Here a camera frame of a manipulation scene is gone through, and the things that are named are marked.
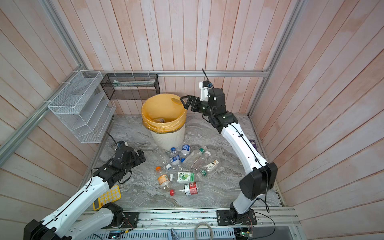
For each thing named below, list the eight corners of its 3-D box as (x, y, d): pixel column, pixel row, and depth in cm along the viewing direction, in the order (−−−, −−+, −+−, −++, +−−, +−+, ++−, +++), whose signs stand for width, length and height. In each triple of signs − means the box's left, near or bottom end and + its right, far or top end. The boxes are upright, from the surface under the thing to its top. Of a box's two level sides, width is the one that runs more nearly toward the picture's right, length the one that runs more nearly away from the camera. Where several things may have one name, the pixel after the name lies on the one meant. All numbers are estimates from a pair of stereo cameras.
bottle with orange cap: (166, 192, 84) (165, 190, 80) (152, 175, 91) (150, 171, 87) (174, 185, 87) (173, 182, 83) (160, 168, 93) (159, 165, 89)
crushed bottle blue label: (170, 165, 93) (169, 163, 91) (171, 149, 100) (171, 147, 98) (180, 165, 93) (180, 163, 91) (181, 149, 100) (180, 147, 98)
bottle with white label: (204, 177, 89) (205, 174, 85) (200, 173, 90) (201, 169, 86) (218, 166, 93) (219, 162, 89) (214, 162, 95) (215, 158, 91)
